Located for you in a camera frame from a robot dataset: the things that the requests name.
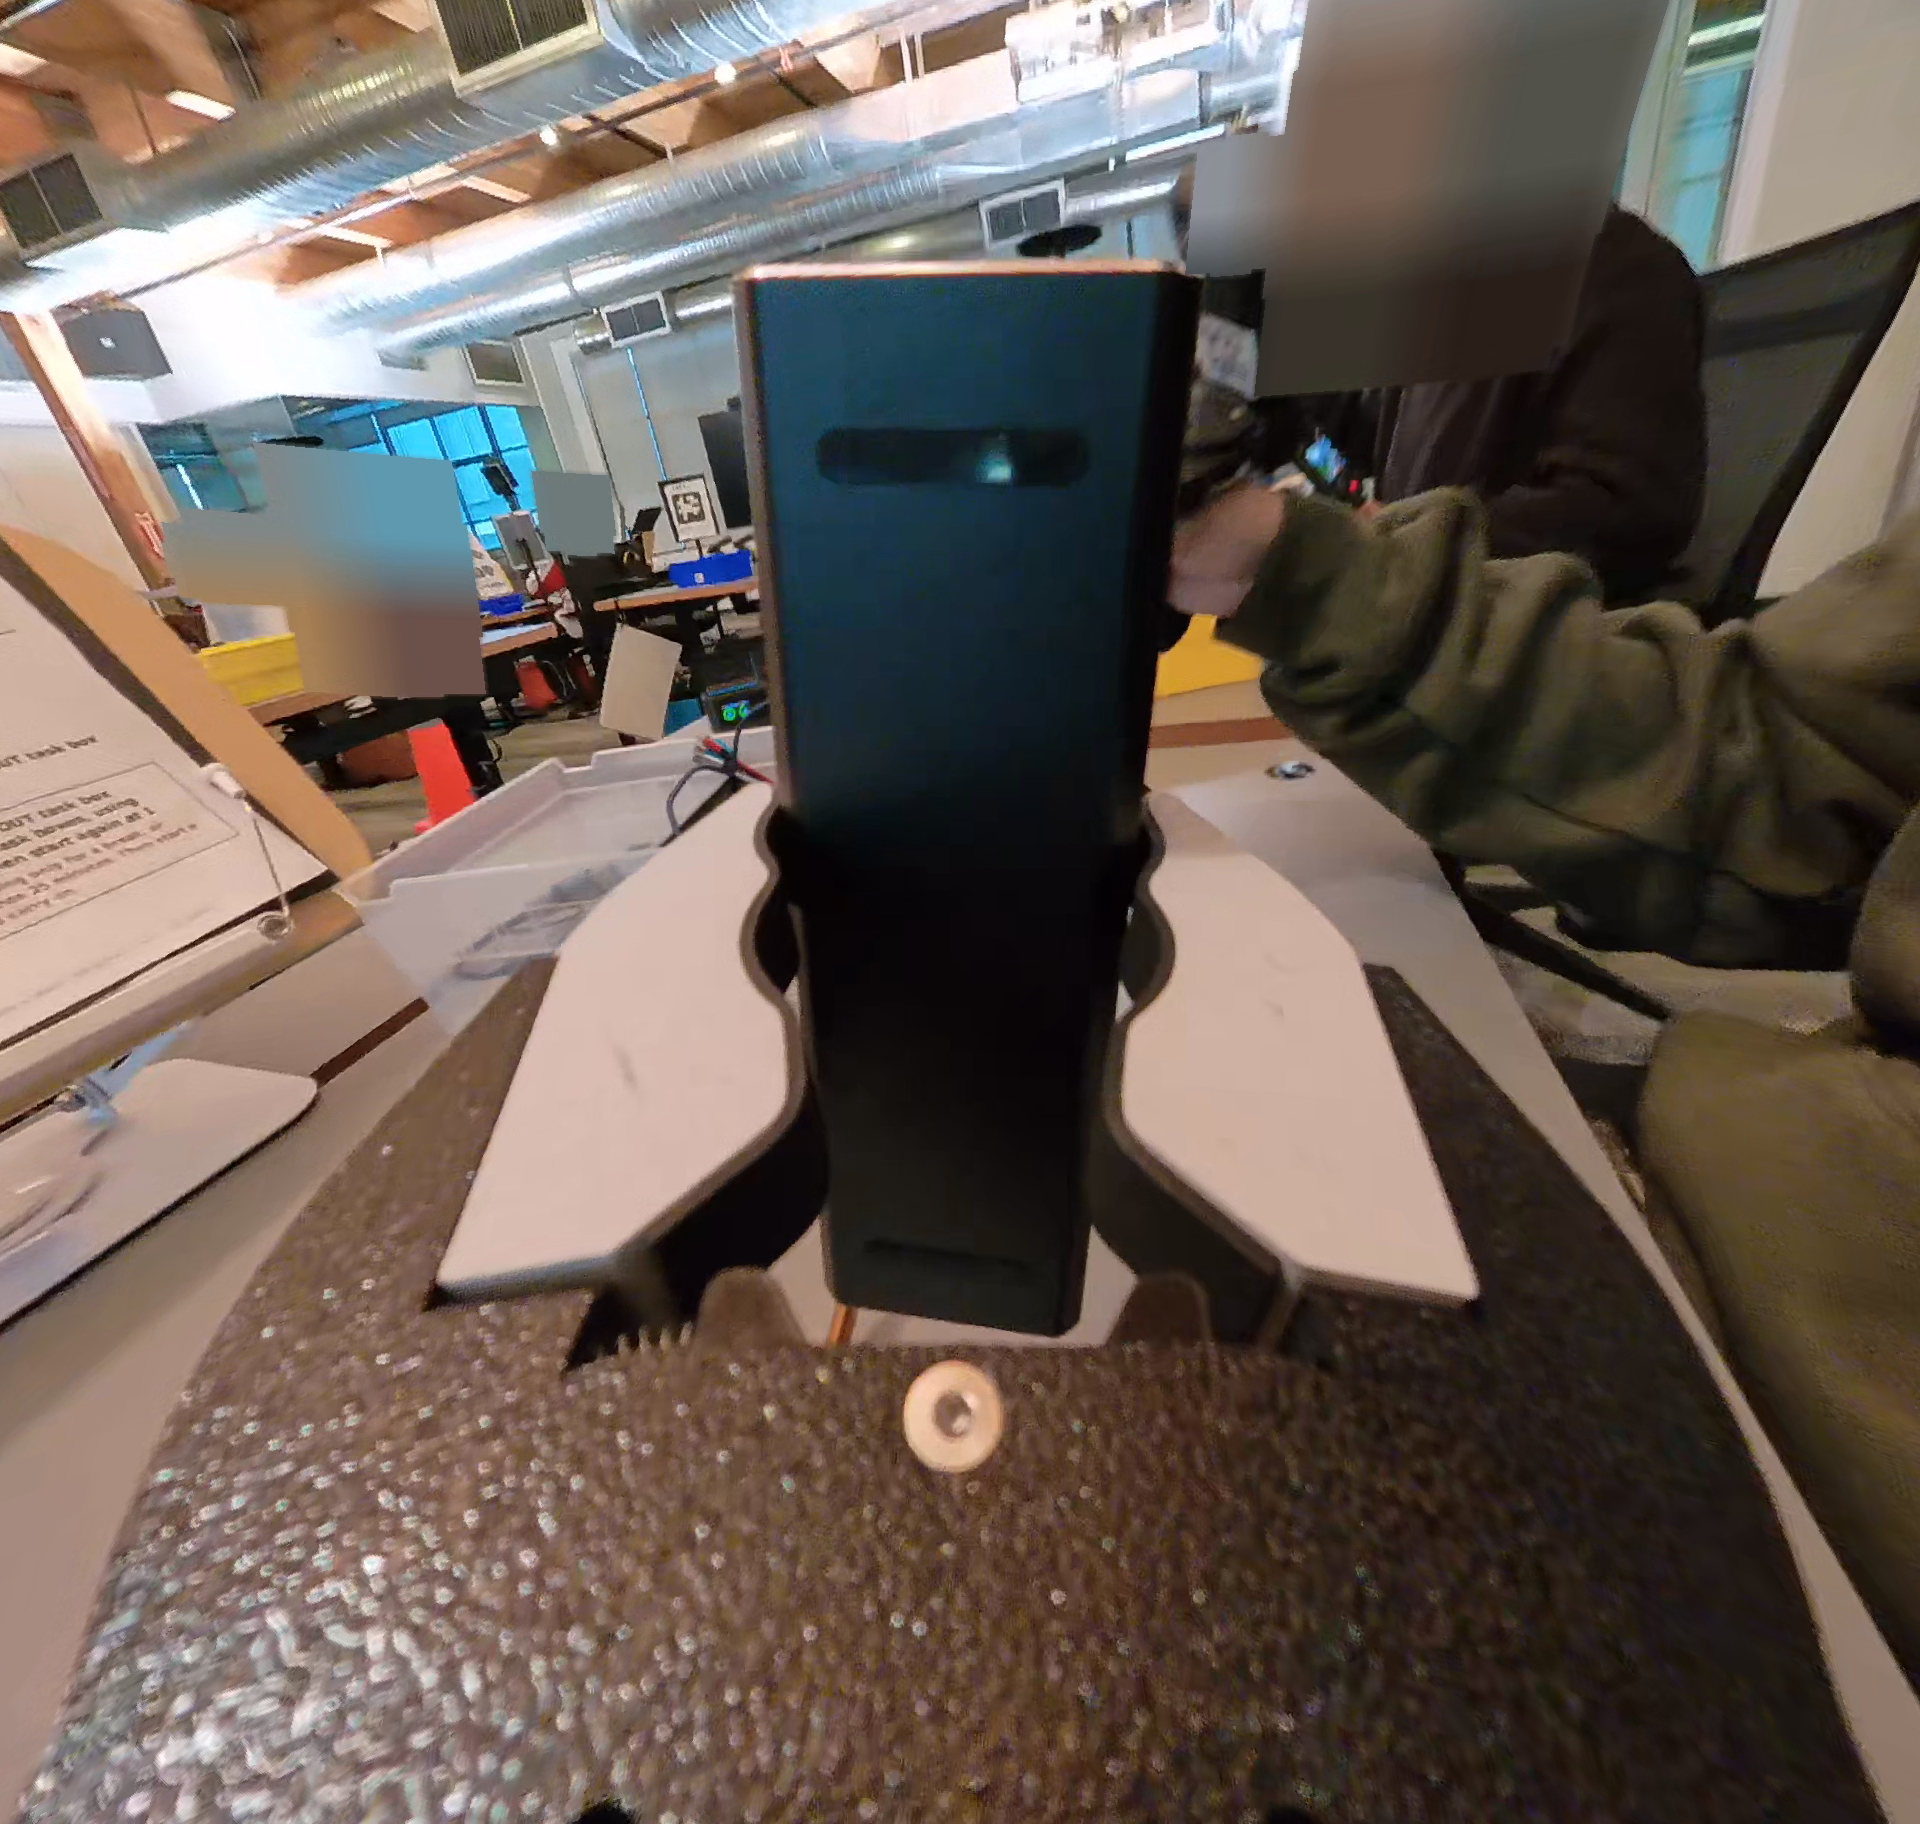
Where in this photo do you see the large yellow bin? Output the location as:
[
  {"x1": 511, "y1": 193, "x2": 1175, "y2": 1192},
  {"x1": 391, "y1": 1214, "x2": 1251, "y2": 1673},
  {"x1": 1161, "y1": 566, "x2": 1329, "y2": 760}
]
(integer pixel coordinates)
[{"x1": 1156, "y1": 609, "x2": 1262, "y2": 700}]

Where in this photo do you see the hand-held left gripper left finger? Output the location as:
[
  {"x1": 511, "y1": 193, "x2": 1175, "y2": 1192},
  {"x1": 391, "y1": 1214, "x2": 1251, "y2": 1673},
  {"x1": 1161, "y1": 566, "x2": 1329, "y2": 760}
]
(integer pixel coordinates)
[{"x1": 436, "y1": 795, "x2": 829, "y2": 1308}]

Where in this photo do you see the blue braided multi-head cable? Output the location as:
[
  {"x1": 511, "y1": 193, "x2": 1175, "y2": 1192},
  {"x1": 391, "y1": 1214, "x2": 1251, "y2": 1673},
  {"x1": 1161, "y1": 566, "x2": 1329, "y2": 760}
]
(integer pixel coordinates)
[{"x1": 661, "y1": 734, "x2": 773, "y2": 843}]

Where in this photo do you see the person's green jacket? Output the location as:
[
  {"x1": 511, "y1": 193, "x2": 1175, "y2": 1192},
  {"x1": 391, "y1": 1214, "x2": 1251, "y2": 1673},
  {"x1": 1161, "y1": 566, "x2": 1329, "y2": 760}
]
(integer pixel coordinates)
[{"x1": 1636, "y1": 503, "x2": 1920, "y2": 1706}]

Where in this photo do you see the white angled panel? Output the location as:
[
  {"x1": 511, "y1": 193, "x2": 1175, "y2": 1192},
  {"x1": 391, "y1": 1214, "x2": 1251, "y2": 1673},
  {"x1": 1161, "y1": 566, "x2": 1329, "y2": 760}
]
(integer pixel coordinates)
[{"x1": 601, "y1": 624, "x2": 683, "y2": 746}]

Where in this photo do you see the ceiling air vent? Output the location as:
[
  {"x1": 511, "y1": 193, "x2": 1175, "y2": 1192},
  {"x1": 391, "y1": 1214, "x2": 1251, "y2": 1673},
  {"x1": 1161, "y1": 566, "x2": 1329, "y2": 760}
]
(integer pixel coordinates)
[{"x1": 427, "y1": 0, "x2": 604, "y2": 98}]

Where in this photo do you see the clear plastic bin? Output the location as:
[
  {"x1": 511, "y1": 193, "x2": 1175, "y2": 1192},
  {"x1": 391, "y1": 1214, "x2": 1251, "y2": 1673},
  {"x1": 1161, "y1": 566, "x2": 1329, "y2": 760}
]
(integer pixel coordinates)
[{"x1": 336, "y1": 734, "x2": 782, "y2": 1023}]

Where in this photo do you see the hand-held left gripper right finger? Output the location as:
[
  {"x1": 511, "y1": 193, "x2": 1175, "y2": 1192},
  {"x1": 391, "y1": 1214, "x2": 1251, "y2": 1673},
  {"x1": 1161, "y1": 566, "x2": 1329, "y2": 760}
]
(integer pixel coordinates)
[{"x1": 1099, "y1": 788, "x2": 1482, "y2": 1344}]

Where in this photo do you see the large black USB hub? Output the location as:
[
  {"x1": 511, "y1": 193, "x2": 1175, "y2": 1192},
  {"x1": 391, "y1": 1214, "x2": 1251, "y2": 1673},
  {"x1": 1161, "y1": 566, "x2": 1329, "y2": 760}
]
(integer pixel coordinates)
[{"x1": 733, "y1": 262, "x2": 1203, "y2": 1333}]

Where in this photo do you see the person's right hand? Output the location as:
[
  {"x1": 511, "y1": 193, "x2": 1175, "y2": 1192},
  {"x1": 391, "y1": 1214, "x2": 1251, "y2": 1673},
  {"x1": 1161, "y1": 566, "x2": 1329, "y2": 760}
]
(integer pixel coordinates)
[{"x1": 1169, "y1": 479, "x2": 1292, "y2": 616}]

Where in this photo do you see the black mesh office chair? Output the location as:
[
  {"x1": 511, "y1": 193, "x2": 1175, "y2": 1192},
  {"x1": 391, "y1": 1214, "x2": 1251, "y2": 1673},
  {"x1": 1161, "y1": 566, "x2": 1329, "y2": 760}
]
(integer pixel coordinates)
[{"x1": 1687, "y1": 204, "x2": 1920, "y2": 627}]

